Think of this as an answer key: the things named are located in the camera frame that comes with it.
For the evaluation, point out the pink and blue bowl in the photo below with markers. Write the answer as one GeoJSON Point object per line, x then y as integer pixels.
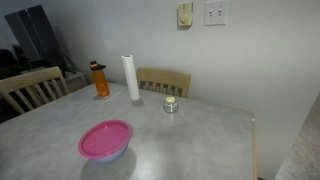
{"type": "Point", "coordinates": [105, 138]}

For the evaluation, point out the blue plastic bowl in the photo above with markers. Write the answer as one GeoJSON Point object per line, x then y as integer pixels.
{"type": "Point", "coordinates": [110, 157]}

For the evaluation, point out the small silver candle jar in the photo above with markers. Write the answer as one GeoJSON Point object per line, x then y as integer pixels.
{"type": "Point", "coordinates": [170, 106]}

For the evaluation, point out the white paper towel roll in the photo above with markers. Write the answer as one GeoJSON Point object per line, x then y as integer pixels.
{"type": "Point", "coordinates": [130, 78]}

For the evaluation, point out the orange water bottle black cap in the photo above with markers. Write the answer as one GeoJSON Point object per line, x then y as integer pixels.
{"type": "Point", "coordinates": [100, 83]}

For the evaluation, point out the white side cabinet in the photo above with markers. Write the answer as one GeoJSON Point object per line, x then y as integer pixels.
{"type": "Point", "coordinates": [75, 82]}

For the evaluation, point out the wooden chair with long slats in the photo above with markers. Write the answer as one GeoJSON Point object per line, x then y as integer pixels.
{"type": "Point", "coordinates": [26, 78]}

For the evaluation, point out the dark flat panel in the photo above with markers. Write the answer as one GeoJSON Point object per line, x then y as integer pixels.
{"type": "Point", "coordinates": [33, 33]}

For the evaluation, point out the black clutter pile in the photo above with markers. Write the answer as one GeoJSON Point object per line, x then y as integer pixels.
{"type": "Point", "coordinates": [13, 65]}

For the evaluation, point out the grey speckled countertop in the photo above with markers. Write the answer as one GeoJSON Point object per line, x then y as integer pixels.
{"type": "Point", "coordinates": [306, 153]}

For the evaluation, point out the beige wall thermostat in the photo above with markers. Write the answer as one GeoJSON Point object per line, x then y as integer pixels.
{"type": "Point", "coordinates": [184, 14]}

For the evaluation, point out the white light switch plate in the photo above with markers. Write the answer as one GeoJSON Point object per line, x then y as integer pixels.
{"type": "Point", "coordinates": [215, 12]}

